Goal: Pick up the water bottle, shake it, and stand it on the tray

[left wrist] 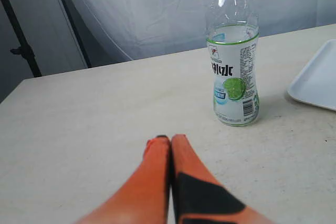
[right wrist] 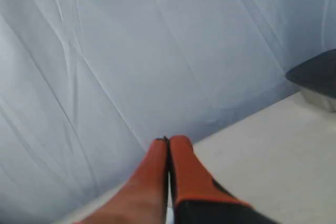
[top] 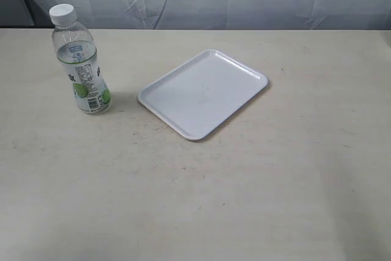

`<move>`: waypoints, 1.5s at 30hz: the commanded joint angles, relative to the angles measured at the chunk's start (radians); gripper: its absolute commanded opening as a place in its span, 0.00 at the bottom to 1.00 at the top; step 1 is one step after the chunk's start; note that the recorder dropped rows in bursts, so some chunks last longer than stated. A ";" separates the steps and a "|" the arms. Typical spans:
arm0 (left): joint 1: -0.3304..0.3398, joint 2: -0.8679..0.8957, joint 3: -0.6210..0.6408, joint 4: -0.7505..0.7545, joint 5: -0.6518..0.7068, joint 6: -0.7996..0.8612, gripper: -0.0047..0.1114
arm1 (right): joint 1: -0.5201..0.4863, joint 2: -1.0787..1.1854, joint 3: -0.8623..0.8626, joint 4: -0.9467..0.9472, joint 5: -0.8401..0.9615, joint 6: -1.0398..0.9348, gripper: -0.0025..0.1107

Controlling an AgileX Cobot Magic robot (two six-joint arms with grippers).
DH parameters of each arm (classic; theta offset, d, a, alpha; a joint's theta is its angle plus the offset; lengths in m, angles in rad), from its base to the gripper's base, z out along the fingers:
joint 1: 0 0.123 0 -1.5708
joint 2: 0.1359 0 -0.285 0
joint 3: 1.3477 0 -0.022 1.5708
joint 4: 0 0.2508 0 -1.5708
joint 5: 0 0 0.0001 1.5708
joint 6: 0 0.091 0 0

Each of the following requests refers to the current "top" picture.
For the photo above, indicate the clear plastic water bottle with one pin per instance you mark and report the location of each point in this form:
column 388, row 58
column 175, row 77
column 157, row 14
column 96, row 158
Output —
column 76, row 51

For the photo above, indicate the white rectangular plastic tray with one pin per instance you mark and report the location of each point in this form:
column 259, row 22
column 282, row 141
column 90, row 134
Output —
column 200, row 95

